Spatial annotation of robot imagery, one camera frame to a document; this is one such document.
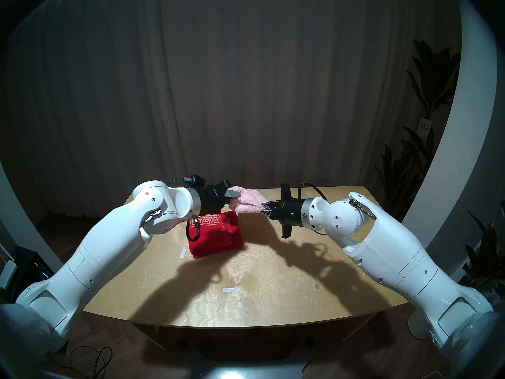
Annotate plain pink towel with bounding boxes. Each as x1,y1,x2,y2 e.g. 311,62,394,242
228,186,266,216

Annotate white cylindrical plant pot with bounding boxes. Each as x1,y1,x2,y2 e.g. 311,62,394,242
408,309,431,340

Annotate red towel with gold pattern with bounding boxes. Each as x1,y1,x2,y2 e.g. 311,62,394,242
187,210,245,259

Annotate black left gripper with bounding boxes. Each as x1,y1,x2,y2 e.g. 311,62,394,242
193,180,242,217

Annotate dark potted plant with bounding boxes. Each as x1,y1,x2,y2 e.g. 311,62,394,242
459,201,505,294

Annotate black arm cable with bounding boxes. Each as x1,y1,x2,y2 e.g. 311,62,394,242
185,214,202,242
297,182,329,203

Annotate tall dark leafy plant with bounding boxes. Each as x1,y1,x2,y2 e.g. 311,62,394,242
373,39,462,225

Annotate grey pleated curtain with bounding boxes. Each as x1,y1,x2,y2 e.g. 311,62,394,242
4,0,462,221

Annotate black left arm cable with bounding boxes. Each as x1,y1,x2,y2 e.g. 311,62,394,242
185,214,202,242

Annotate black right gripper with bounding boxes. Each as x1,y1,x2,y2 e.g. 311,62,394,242
260,183,313,239

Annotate black computer tower with lights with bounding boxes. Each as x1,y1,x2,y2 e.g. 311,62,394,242
8,246,55,302

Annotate grey metal pedestal base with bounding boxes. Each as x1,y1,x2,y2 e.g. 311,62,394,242
178,338,317,379

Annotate small white box device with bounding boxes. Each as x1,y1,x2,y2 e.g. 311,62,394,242
0,260,17,290

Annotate black floor cables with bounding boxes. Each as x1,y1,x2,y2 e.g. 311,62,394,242
43,345,113,379

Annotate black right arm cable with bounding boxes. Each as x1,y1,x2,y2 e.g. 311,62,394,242
297,182,329,203

